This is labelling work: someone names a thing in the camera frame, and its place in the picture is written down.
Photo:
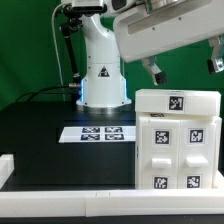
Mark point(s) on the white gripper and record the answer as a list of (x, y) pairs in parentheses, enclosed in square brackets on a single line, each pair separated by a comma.
[(140, 34)]

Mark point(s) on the small white cabinet top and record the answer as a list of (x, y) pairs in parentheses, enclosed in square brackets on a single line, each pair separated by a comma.
[(203, 103)]

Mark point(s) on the white cabinet door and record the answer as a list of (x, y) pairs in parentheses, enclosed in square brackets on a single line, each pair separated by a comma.
[(196, 153), (157, 142)]

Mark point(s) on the white cabinet body box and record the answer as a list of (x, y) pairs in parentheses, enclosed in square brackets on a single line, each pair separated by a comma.
[(180, 118)]

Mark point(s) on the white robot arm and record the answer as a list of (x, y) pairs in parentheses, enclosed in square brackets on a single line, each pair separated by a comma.
[(103, 87)]

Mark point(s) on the white right fence piece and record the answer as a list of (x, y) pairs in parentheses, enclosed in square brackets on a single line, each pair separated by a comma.
[(218, 181)]

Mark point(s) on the white fence piece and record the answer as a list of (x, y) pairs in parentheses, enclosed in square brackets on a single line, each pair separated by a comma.
[(6, 167), (218, 181)]

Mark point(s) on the white front fence bar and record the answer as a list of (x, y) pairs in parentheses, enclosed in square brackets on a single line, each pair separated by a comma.
[(110, 203)]

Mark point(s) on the white marker base sheet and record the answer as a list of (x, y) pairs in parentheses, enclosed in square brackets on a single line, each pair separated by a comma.
[(97, 134)]

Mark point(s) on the white left fence piece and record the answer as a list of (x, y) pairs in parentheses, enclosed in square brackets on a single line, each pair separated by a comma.
[(6, 167)]

